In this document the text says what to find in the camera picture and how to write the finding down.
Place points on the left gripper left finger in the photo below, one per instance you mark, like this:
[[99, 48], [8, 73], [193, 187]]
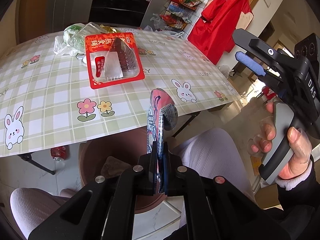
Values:
[[152, 174]]

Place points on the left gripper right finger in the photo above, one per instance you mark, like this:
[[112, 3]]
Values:
[[165, 167]]

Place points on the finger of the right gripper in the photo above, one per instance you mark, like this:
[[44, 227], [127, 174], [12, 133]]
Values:
[[256, 68], [249, 42]]

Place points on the blue patterned snack wrapper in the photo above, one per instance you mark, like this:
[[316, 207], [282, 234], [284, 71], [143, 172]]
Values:
[[162, 116]]

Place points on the crushed red cola can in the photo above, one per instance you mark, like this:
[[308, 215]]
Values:
[[60, 153]]

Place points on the red snack tray package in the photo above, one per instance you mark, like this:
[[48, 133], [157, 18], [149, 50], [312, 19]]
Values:
[[112, 59]]

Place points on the clear plastic clamshell container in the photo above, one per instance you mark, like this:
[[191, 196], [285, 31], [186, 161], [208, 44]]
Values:
[[77, 41]]

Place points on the gold foil wrapper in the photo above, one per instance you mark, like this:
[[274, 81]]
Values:
[[109, 29]]

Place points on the white green plastic bag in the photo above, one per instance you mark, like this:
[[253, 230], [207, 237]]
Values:
[[61, 45]]

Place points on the brown trash bin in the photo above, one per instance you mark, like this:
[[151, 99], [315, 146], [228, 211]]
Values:
[[111, 154]]

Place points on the person right hand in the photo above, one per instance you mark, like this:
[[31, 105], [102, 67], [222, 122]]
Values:
[[284, 147]]

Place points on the red hanging apron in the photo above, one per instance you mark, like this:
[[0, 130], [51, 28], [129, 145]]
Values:
[[212, 33]]

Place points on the person right knee white trousers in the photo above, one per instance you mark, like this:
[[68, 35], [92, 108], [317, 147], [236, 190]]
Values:
[[214, 153]]

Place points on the person knee white trousers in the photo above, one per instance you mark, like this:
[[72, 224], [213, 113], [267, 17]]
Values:
[[214, 153], [31, 206]]

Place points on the white shopping bag on floor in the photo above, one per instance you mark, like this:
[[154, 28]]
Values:
[[166, 32]]

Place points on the checkered bunny tablecloth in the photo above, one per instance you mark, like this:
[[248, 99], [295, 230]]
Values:
[[50, 100]]

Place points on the black oven range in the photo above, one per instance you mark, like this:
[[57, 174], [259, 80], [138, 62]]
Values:
[[118, 13]]

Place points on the person left knee white trousers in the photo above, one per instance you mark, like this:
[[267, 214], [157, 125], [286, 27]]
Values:
[[31, 206]]

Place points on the grey base cabinets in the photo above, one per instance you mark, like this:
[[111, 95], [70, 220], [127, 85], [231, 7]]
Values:
[[62, 13]]

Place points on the black camera box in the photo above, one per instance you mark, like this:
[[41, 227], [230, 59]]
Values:
[[308, 47]]

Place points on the wire storage rack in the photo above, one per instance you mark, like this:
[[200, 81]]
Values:
[[177, 14]]

